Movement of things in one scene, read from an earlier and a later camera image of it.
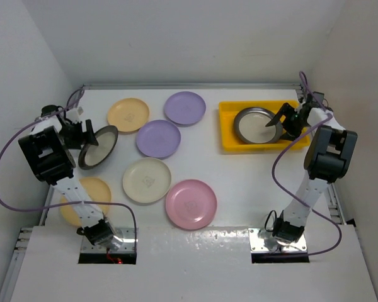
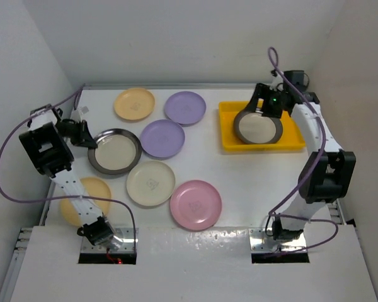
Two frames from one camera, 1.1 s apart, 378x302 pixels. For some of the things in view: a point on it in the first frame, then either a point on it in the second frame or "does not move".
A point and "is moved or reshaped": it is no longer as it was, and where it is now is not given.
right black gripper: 286,111 -> 259,90
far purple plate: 184,108 does not move
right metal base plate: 263,240 does not move
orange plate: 128,114 -> 134,104
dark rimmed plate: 250,126 does not move
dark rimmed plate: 91,155 is moved or reshaped
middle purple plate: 158,138 does not move
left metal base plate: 126,234 does not move
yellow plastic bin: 229,139 does not move
